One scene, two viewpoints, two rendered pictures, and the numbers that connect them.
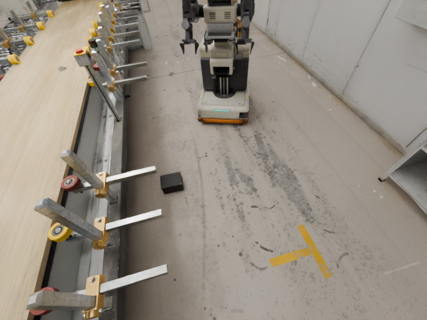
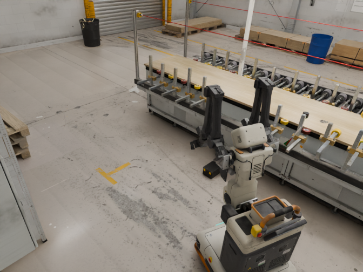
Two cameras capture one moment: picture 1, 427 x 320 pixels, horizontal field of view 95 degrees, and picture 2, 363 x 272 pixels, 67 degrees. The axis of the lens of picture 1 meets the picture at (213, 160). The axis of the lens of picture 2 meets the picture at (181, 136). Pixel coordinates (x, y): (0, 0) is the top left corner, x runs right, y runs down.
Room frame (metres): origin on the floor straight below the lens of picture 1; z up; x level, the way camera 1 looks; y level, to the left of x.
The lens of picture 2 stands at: (2.94, -1.57, 2.36)
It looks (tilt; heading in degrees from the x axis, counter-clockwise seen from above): 33 degrees down; 142
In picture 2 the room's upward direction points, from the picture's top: 3 degrees clockwise
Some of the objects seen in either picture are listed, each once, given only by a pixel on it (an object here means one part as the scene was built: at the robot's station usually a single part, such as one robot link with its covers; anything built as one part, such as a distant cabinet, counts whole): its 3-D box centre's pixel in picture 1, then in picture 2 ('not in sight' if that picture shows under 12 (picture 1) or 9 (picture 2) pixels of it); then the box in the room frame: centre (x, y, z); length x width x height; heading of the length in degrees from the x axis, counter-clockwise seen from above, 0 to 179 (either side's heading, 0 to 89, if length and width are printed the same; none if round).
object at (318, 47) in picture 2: not in sight; (318, 48); (-0.92, 6.04, 0.36); 0.59 x 0.57 x 0.73; 101
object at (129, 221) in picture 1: (116, 225); (187, 96); (0.36, 0.49, 0.80); 0.43 x 0.03 x 0.04; 101
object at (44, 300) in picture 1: (85, 302); (175, 84); (0.06, 0.50, 0.87); 0.04 x 0.04 x 0.48; 11
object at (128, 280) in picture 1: (113, 285); (173, 90); (0.11, 0.44, 0.81); 0.43 x 0.03 x 0.04; 101
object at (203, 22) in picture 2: not in sight; (195, 24); (-5.48, 5.33, 0.23); 2.41 x 0.77 x 0.17; 102
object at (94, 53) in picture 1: (109, 81); (275, 124); (1.54, 0.78, 0.89); 0.04 x 0.04 x 0.48; 11
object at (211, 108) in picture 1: (224, 100); (242, 257); (2.16, -0.22, 0.16); 0.67 x 0.64 x 0.25; 168
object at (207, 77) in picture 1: (225, 63); (258, 235); (2.25, -0.24, 0.59); 0.55 x 0.34 x 0.83; 78
